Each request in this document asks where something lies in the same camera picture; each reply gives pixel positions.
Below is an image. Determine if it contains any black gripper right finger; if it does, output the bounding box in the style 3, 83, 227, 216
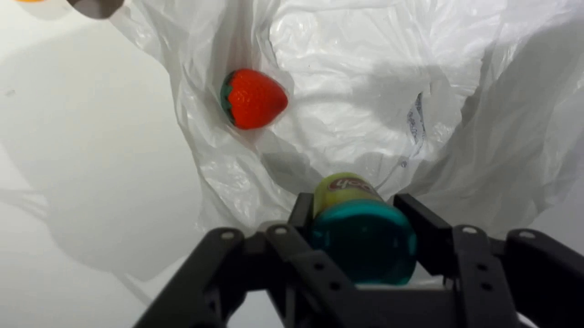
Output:
393, 192, 584, 328

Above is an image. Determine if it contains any red toy strawberry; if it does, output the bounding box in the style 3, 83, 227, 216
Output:
220, 68, 293, 132

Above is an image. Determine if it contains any clear white plastic bag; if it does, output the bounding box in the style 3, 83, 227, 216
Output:
110, 0, 584, 299

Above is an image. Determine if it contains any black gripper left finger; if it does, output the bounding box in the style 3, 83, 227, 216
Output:
134, 192, 368, 328

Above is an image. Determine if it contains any teal lid dough tub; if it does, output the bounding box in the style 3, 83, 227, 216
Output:
308, 172, 421, 287

